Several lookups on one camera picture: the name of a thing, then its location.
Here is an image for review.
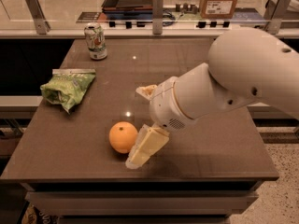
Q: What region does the orange fruit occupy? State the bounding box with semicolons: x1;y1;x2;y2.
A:
108;121;137;154

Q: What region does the left metal bracket post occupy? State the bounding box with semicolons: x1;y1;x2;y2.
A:
25;0;50;35

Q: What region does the snack bag under table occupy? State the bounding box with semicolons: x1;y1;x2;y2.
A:
21;204;57;224

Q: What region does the right metal bracket post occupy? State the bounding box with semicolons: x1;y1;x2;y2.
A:
263;0;291;35

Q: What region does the green chip bag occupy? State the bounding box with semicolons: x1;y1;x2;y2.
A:
40;69;96;113

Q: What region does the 7up soda can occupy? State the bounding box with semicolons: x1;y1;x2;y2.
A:
84;22;107;60

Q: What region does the cardboard box with label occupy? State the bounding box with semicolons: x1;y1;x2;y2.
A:
200;0;237;19

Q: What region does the metal bracket post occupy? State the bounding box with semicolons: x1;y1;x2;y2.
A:
25;0;50;35
152;0;164;35
263;0;291;35

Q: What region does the middle metal bracket post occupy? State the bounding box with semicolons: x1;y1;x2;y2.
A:
152;0;164;35

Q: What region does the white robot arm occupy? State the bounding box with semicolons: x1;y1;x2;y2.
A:
125;27;299;169

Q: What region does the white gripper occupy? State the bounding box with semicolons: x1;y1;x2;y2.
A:
125;77;195;169

